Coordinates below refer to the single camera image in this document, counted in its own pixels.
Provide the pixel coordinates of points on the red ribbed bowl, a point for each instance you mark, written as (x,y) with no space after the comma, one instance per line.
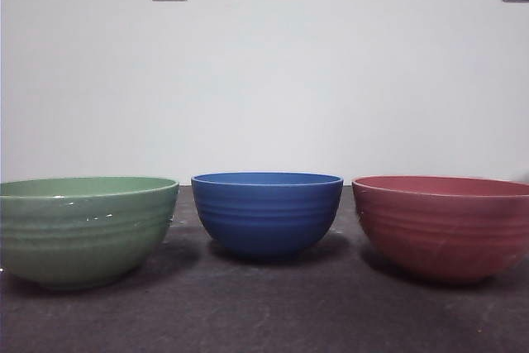
(446,229)

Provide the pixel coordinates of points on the green ribbed bowl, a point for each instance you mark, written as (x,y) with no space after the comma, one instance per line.
(82,233)

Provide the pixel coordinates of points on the blue ribbed bowl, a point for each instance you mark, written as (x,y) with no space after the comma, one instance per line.
(266,220)

